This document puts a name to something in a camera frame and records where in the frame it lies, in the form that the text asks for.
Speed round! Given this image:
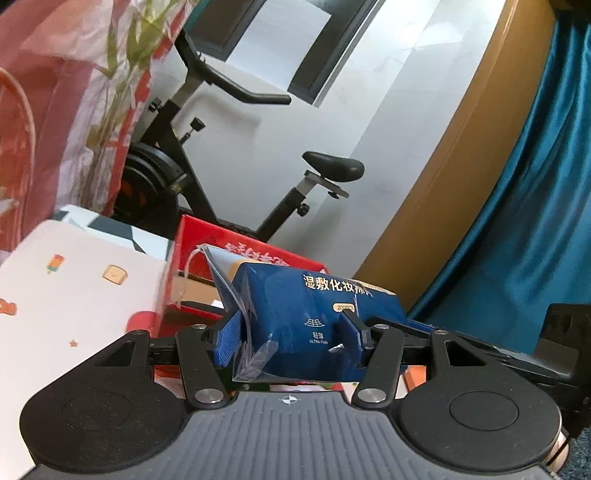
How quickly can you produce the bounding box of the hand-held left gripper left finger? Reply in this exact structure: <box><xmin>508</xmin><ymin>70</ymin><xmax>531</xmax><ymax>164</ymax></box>
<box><xmin>92</xmin><ymin>311</ymin><xmax>244</xmax><ymax>410</ymax></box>

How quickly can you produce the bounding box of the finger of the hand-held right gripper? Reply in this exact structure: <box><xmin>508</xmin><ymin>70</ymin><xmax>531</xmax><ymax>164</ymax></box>
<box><xmin>464</xmin><ymin>338</ymin><xmax>541</xmax><ymax>378</ymax></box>

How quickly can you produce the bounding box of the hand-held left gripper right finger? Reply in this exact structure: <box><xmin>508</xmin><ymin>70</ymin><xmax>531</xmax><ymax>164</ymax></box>
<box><xmin>339</xmin><ymin>310</ymin><xmax>486</xmax><ymax>409</ymax></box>

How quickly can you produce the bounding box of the blue cotton pad packet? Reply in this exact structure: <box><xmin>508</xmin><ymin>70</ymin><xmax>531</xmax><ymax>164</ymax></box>
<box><xmin>203</xmin><ymin>246</ymin><xmax>409</xmax><ymax>384</ymax></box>

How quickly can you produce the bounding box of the red cardboard box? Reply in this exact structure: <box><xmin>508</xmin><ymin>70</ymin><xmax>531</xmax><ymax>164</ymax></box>
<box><xmin>157</xmin><ymin>215</ymin><xmax>327</xmax><ymax>334</ymax></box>

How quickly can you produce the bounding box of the teal curtain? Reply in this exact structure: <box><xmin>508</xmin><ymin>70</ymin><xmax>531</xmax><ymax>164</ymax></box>
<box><xmin>406</xmin><ymin>18</ymin><xmax>591</xmax><ymax>365</ymax></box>

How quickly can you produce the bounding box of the white printed tablecloth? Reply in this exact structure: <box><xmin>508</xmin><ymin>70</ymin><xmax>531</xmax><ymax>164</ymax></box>
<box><xmin>0</xmin><ymin>205</ymin><xmax>178</xmax><ymax>480</ymax></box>

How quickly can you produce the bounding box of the black exercise bike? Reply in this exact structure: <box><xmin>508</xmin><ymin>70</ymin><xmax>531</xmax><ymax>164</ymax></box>
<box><xmin>113</xmin><ymin>28</ymin><xmax>365</xmax><ymax>243</ymax></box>

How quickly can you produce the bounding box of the dark-framed window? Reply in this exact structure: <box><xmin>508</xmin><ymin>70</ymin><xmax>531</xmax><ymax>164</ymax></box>
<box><xmin>185</xmin><ymin>0</ymin><xmax>386</xmax><ymax>108</ymax></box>

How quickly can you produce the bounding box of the pink plant-printed curtain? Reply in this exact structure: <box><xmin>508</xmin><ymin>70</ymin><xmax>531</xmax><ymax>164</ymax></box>
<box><xmin>0</xmin><ymin>0</ymin><xmax>204</xmax><ymax>264</ymax></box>

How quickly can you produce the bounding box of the wooden door frame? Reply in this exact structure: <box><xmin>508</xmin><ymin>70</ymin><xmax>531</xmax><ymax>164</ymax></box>
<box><xmin>353</xmin><ymin>0</ymin><xmax>555</xmax><ymax>315</ymax></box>

